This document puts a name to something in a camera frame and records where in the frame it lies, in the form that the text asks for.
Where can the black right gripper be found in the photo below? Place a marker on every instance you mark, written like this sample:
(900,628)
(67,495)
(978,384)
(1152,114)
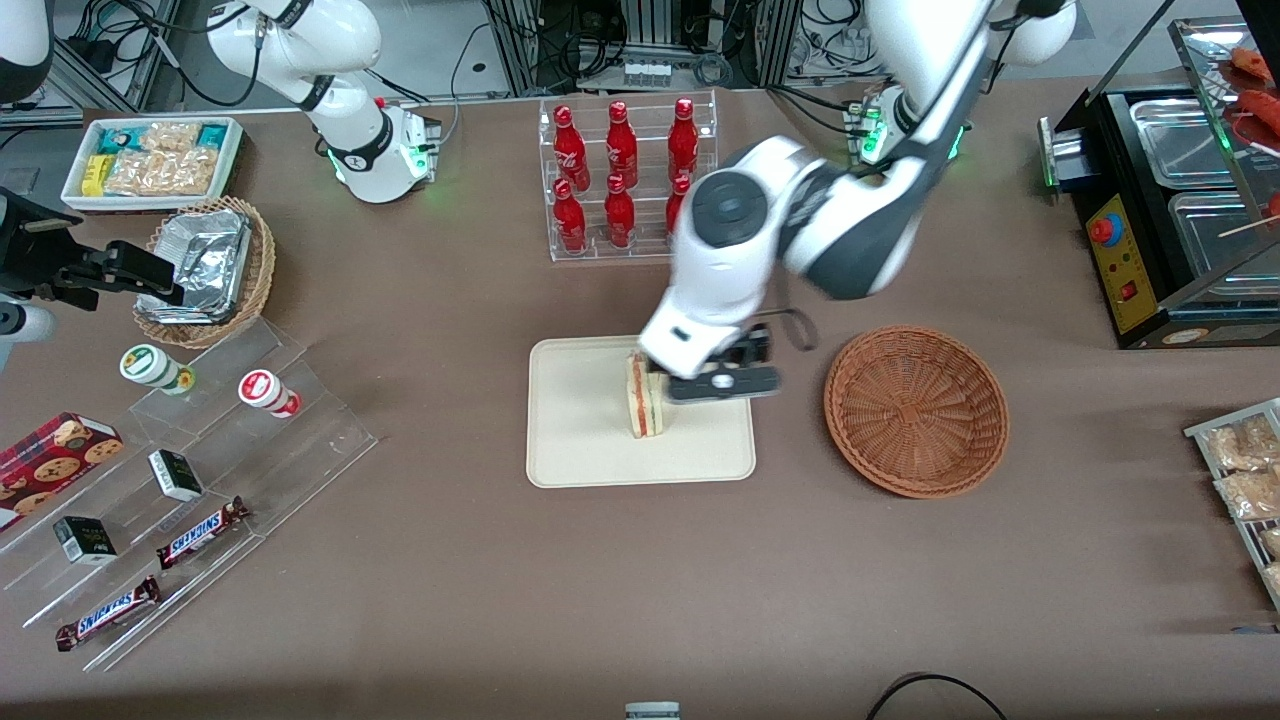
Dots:
(48,258)

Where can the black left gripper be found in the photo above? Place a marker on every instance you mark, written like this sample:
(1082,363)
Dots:
(748,349)

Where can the triangular layered sandwich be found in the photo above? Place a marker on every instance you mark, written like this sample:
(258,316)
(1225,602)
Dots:
(643,405)

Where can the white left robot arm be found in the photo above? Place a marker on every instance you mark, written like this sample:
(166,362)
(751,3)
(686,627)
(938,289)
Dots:
(730,270)

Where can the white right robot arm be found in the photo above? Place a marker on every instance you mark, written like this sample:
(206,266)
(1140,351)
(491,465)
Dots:
(350,110)

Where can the aluminium foil tray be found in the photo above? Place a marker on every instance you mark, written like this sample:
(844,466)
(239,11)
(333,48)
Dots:
(205,260)

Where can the light wicker basket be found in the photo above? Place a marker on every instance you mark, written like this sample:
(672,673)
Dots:
(258,270)

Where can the cream plastic tray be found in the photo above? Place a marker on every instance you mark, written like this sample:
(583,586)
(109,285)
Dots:
(580,440)

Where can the brown wicker basket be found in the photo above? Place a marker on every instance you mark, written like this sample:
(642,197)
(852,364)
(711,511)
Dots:
(915,410)

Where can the grey snack tray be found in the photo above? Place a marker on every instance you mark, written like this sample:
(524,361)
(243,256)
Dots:
(1200,432)

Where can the green lid sunflower cup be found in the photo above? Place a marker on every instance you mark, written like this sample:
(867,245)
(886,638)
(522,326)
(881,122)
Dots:
(145,364)

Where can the rice cracker snack packet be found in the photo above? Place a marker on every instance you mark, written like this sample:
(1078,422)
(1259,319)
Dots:
(172,135)
(150,175)

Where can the white snack bin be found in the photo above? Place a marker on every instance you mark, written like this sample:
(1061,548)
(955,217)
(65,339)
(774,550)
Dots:
(75,200)

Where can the yellow snack packet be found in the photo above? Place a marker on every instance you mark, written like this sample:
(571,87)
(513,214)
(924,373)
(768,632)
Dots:
(95,175)

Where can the teal snack packet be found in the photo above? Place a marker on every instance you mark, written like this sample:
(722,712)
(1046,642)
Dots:
(118,141)
(212,135)

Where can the red lid yogurt cup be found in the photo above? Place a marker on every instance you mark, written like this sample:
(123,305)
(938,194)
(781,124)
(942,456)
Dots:
(262,388)

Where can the red cola bottle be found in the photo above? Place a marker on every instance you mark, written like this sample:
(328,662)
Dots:
(621,148)
(570,220)
(570,150)
(676,205)
(683,145)
(619,212)

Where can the small black carton box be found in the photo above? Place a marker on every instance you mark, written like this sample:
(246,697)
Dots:
(85,541)
(176,476)

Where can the red plaid cookie box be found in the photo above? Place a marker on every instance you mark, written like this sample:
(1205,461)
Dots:
(50,460)

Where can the clear acrylic stepped shelf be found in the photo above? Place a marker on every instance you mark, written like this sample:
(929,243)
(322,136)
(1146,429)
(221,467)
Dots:
(270,460)

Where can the clear acrylic bottle rack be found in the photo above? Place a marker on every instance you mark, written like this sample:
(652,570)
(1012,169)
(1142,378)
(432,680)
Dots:
(650,175)

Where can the Snickers chocolate bar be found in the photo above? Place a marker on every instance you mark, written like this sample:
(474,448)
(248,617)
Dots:
(200,532)
(108,613)

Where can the white power strip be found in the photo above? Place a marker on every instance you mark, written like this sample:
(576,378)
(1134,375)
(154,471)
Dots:
(647,73)

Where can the grey device edge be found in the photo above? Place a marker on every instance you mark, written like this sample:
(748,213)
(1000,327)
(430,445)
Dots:
(652,711)

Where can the red emergency stop button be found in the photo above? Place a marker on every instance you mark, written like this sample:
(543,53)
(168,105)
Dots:
(1105,230)

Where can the black food warmer machine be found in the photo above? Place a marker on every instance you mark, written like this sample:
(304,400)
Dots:
(1130,260)

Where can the steel food pan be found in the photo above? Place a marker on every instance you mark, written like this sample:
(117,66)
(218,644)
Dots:
(1180,140)
(1215,235)

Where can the clear fried snack packet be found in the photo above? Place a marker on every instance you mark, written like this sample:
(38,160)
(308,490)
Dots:
(1274,578)
(1272,541)
(1250,493)
(1240,445)

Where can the red sausage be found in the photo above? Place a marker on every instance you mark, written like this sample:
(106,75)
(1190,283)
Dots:
(1255,65)
(1262,105)

